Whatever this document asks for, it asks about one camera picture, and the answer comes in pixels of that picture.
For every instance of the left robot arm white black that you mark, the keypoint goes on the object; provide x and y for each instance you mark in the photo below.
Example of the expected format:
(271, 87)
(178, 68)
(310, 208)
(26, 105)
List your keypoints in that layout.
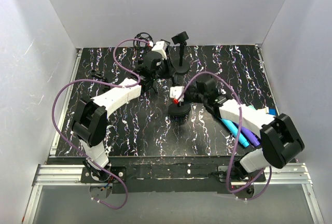
(91, 116)

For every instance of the small blue block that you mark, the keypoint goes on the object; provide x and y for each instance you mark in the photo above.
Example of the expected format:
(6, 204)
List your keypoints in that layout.
(272, 112)

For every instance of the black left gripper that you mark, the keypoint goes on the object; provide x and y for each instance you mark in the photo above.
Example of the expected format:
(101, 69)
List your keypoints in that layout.
(169, 67)

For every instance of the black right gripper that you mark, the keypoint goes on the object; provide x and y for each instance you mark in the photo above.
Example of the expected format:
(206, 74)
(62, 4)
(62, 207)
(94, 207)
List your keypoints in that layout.
(188, 87)

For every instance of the purple foam head microphone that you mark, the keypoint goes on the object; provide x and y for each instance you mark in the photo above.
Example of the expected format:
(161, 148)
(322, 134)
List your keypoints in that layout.
(248, 138)

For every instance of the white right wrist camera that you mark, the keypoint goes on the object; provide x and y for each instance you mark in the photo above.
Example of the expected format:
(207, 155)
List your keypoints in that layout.
(176, 92)

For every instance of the black round base stand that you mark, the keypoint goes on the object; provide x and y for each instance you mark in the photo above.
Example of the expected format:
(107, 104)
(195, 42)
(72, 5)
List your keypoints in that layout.
(182, 66)
(178, 109)

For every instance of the small white block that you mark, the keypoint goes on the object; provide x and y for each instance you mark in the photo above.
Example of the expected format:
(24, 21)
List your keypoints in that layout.
(264, 110)

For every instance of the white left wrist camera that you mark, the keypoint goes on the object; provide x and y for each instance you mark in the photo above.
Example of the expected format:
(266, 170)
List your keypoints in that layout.
(162, 47)

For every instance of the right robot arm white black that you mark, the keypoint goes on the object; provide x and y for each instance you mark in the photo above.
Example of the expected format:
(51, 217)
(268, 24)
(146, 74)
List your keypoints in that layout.
(279, 139)

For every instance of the aluminium frame rail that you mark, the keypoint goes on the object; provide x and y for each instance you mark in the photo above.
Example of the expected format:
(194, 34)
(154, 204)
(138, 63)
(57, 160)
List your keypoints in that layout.
(59, 196)

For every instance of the bright blue microphone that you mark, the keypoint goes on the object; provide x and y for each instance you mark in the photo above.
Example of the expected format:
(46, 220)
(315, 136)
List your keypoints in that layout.
(234, 131)

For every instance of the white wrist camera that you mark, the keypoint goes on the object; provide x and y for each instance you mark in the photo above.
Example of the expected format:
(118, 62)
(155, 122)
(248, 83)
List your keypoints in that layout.
(176, 92)
(162, 47)

